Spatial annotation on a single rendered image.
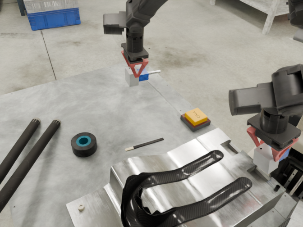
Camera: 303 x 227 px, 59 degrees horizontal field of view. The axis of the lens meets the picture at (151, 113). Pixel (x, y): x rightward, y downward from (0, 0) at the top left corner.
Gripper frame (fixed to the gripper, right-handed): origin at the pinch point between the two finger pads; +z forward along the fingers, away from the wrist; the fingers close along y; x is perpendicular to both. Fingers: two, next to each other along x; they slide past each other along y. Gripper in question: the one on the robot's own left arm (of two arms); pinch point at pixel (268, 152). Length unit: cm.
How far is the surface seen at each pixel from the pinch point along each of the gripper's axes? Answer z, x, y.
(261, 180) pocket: 11.0, -1.1, 0.2
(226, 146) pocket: 9.0, -1.0, -14.1
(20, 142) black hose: -3, -55, -46
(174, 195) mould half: 1.3, -25.8, -4.6
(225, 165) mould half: 6.2, -7.7, -6.9
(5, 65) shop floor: 53, -64, -259
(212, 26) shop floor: 94, 186, -243
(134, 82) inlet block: -3, -13, -49
